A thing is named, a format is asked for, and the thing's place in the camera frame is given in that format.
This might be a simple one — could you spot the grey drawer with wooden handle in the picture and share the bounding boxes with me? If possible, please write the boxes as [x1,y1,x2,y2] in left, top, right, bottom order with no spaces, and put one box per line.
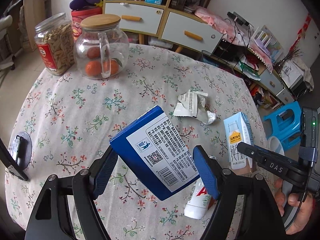
[257,69,284,95]

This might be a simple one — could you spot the white appliance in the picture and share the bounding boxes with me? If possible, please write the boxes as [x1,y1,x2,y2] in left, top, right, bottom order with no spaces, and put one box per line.
[284,60,307,88]

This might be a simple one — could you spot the green plastic bag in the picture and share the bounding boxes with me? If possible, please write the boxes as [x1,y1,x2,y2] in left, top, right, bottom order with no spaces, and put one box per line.
[239,61,260,79]

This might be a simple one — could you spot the glass jar with red label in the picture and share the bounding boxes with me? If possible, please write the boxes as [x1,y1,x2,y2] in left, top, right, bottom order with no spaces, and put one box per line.
[34,12,75,76]

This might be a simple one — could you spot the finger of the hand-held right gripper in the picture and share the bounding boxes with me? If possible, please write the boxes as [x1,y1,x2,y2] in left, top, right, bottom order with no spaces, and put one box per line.
[237,142,267,167]
[255,147,299,164]

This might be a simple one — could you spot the red tin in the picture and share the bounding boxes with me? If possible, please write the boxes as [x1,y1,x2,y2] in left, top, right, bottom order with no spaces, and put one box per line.
[71,7,103,41]

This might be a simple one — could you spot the blue cardboard box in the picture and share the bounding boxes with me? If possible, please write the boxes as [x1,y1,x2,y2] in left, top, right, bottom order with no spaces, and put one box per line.
[110,105,200,201]

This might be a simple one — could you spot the torn silver wrapper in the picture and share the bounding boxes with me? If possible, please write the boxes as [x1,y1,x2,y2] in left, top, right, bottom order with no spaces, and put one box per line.
[174,89,217,125]

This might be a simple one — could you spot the low wooden side cabinet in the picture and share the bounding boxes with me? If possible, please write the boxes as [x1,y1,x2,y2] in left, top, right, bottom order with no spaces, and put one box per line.
[202,40,294,105]

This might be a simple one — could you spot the light blue milk carton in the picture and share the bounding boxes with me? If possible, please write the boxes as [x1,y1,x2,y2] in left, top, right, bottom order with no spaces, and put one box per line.
[223,112,258,175]

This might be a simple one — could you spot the red hanging decoration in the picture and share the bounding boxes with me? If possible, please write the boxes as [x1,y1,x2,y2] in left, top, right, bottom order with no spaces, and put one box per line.
[296,15,312,39]

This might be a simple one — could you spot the wooden shelf cabinet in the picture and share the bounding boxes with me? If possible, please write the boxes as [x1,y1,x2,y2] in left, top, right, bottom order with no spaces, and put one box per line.
[102,0,224,55]

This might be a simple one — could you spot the black stand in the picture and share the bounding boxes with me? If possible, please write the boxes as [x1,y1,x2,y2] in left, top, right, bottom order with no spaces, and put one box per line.
[0,140,28,181]

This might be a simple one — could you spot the black round base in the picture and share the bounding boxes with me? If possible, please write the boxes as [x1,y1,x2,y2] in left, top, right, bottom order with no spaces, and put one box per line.
[9,131,33,168]

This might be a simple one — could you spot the white drawer with wooden handle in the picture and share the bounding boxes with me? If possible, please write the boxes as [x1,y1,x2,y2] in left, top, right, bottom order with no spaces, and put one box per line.
[104,2,165,34]
[161,12,224,54]

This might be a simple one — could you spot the black power strip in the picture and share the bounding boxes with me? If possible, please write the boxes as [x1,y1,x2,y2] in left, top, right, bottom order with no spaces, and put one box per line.
[227,11,250,27]

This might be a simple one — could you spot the person's right hand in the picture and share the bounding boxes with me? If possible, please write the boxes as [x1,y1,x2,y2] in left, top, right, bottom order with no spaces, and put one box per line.
[274,179,316,235]

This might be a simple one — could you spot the white trash bin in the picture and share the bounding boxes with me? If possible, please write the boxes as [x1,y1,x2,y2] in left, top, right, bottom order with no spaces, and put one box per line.
[267,136,285,156]

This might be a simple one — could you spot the white wooden rack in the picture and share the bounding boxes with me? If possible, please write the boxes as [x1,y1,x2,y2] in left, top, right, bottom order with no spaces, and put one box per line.
[251,25,284,55]

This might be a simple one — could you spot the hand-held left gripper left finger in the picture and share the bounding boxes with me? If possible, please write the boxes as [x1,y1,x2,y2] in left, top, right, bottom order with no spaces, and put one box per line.
[24,145,118,240]

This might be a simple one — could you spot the pink cloth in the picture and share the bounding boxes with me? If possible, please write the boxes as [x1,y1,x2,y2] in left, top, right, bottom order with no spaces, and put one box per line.
[195,7,233,34]

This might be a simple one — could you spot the blue plastic stool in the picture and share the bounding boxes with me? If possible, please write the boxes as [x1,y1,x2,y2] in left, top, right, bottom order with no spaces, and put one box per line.
[263,101,304,153]

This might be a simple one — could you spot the white plastic bottle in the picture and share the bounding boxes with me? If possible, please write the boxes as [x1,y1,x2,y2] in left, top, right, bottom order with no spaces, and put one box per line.
[184,180,218,219]

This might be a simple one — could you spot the orange fruit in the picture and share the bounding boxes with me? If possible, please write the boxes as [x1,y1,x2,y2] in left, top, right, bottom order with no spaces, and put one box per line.
[105,59,120,76]
[84,60,102,78]
[87,46,100,60]

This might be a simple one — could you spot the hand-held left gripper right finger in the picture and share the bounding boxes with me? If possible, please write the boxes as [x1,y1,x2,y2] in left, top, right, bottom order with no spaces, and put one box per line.
[192,145,290,240]

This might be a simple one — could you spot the dried twigs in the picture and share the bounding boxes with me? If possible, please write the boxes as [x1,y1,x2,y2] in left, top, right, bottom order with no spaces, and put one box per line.
[274,47,304,73]

